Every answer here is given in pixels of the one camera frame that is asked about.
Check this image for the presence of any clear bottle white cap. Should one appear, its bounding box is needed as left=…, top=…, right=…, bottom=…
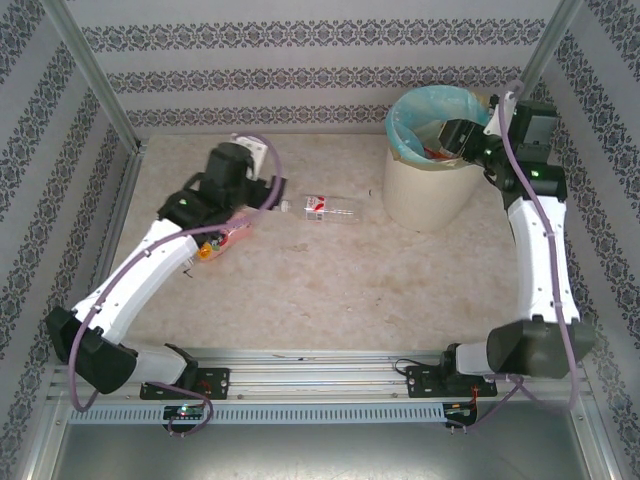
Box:
left=278, top=193, right=371, bottom=226

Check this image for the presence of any light blue bin liner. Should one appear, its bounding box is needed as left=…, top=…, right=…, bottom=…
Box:
left=384, top=84, right=494, bottom=174

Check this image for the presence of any small controller board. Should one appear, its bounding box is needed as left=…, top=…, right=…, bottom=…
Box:
left=443, top=401, right=479, bottom=419
left=163, top=403, right=207, bottom=422

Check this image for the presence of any grey metal sheet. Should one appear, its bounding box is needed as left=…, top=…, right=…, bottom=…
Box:
left=29, top=419, right=621, bottom=480

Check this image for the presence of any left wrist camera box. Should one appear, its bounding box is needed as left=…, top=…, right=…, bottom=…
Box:
left=230, top=132, right=273, bottom=180

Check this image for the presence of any aluminium frame post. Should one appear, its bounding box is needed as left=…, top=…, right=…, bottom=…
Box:
left=514, top=0, right=585, bottom=101
left=41, top=0, right=147, bottom=154

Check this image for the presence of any aluminium side rail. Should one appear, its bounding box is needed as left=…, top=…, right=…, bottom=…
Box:
left=67, top=139, right=149, bottom=321

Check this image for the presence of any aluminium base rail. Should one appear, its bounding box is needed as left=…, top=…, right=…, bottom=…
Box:
left=47, top=347, right=594, bottom=404

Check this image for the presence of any slotted grey cable duct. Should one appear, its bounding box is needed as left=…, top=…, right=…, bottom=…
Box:
left=67, top=402, right=447, bottom=426

